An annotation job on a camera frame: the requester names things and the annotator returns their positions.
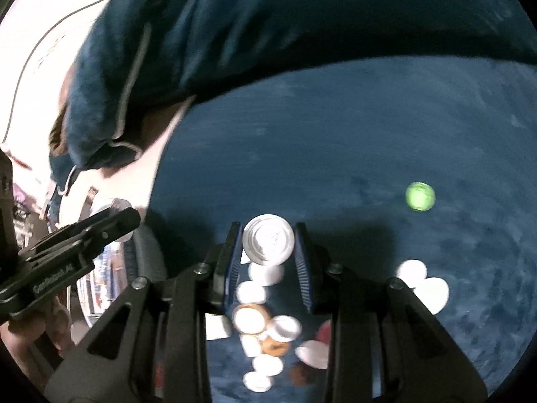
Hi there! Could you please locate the folded dark blue quilt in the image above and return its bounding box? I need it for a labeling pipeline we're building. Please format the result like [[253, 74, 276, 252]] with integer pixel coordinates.
[[49, 0, 536, 195]]

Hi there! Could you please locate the white cap on red ring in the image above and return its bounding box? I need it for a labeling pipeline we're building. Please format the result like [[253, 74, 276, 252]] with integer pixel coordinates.
[[295, 319, 331, 370]]

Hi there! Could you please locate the green cap top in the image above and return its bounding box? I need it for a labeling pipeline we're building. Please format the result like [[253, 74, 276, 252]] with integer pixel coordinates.
[[405, 182, 436, 212]]

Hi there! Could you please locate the white flat cap in pile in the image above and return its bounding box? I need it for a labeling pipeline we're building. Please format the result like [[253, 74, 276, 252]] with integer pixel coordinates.
[[248, 262, 285, 286]]

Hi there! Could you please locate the white cap small centre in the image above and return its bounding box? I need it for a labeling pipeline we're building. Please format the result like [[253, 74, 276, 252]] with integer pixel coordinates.
[[396, 259, 427, 289]]

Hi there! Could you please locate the orange printed cap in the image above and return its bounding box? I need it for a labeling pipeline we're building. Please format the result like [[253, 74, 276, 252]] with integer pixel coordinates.
[[261, 337, 290, 358]]

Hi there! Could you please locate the brown small cap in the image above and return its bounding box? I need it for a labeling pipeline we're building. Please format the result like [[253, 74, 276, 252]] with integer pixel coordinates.
[[289, 362, 318, 388]]

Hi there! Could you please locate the white cap lower pile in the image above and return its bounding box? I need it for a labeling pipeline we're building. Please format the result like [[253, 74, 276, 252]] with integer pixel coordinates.
[[236, 281, 267, 305]]

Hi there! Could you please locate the white ribbed cap bottom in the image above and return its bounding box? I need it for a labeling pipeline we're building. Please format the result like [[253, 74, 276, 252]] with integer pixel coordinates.
[[243, 371, 273, 393]]

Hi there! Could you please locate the dark blue velvet blanket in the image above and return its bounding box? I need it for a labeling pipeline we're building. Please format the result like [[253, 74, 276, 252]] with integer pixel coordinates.
[[147, 57, 536, 391]]

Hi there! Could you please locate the gold rimmed white cap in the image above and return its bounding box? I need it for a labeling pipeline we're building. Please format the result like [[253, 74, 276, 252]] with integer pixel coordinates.
[[231, 304, 270, 336]]

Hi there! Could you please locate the brown fleece blanket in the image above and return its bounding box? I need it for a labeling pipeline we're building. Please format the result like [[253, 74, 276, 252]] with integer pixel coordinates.
[[47, 62, 77, 159]]

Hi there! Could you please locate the large white flat cap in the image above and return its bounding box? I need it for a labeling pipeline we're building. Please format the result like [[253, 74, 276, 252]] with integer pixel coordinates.
[[413, 277, 450, 315]]

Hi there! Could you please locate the person left hand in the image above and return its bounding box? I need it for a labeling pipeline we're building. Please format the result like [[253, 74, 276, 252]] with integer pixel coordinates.
[[1, 298, 76, 392]]

